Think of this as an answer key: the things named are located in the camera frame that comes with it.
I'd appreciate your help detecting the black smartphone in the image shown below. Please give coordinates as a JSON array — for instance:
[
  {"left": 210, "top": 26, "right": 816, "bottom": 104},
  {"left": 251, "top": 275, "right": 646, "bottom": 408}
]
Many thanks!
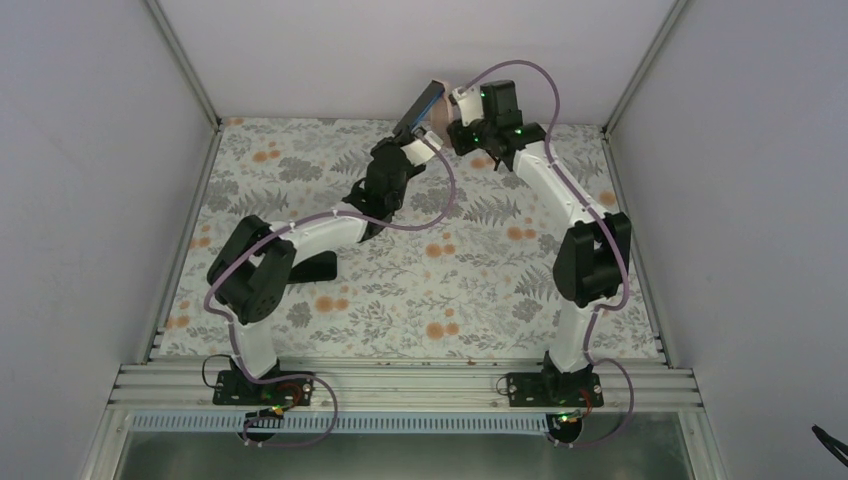
[{"left": 392, "top": 80, "right": 445, "bottom": 138}]

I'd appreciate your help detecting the black phone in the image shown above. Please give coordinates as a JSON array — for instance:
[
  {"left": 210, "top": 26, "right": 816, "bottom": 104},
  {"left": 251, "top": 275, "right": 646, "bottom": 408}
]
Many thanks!
[{"left": 287, "top": 251, "right": 338, "bottom": 284}]

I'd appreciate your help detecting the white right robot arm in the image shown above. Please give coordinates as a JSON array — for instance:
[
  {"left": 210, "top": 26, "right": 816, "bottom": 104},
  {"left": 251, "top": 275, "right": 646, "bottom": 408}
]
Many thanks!
[{"left": 447, "top": 80, "right": 632, "bottom": 407}]

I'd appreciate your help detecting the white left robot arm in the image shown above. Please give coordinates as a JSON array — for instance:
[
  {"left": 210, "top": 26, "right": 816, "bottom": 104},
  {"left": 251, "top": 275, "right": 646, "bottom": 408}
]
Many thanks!
[{"left": 203, "top": 130, "right": 443, "bottom": 405}]

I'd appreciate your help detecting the floral patterned table mat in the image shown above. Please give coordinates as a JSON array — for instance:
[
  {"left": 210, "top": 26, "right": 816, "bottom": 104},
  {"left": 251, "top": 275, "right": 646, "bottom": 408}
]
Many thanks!
[{"left": 152, "top": 117, "right": 664, "bottom": 362}]

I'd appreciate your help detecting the black object at corner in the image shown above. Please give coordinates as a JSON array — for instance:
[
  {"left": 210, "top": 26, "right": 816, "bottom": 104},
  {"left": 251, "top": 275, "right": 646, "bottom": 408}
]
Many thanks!
[{"left": 811, "top": 424, "right": 848, "bottom": 467}]

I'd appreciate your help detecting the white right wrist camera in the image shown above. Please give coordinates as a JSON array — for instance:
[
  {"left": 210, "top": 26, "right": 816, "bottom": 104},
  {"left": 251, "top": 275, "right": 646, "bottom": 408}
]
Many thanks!
[{"left": 449, "top": 86, "right": 484, "bottom": 127}]

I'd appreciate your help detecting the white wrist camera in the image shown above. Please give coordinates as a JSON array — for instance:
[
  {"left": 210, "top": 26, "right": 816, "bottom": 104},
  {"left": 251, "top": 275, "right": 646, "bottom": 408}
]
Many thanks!
[
  {"left": 449, "top": 86, "right": 484, "bottom": 127},
  {"left": 401, "top": 129, "right": 443, "bottom": 167}
]

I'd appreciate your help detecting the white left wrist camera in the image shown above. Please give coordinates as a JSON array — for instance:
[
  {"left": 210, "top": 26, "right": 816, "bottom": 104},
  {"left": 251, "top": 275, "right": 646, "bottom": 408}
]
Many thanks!
[{"left": 401, "top": 129, "right": 443, "bottom": 167}]

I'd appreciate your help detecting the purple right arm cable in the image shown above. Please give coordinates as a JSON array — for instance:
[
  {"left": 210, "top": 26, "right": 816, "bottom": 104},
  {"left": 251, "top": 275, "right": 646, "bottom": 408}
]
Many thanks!
[{"left": 457, "top": 59, "right": 637, "bottom": 449}]

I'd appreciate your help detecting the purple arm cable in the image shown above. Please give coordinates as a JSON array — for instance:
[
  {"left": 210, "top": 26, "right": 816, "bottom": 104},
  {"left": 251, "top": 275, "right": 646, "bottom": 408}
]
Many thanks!
[
  {"left": 202, "top": 135, "right": 458, "bottom": 449},
  {"left": 457, "top": 59, "right": 637, "bottom": 449}
]

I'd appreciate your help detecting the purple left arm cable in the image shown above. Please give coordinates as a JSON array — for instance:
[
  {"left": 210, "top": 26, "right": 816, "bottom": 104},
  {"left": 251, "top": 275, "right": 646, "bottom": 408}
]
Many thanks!
[{"left": 202, "top": 135, "right": 458, "bottom": 449}]

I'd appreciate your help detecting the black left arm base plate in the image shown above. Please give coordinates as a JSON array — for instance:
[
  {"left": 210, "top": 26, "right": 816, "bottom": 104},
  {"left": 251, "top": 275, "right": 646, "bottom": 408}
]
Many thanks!
[{"left": 212, "top": 370, "right": 314, "bottom": 407}]

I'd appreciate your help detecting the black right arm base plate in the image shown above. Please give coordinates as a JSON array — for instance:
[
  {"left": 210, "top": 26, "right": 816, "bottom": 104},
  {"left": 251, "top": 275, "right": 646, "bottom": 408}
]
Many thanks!
[{"left": 495, "top": 372, "right": 605, "bottom": 408}]

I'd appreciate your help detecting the aluminium mounting rail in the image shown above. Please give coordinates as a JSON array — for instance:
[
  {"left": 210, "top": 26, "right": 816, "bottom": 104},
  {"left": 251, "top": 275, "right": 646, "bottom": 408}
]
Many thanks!
[{"left": 107, "top": 359, "right": 704, "bottom": 413}]

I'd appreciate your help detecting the white slotted cable duct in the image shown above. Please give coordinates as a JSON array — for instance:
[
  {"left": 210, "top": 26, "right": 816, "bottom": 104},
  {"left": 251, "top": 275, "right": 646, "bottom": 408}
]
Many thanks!
[{"left": 129, "top": 411, "right": 684, "bottom": 436}]

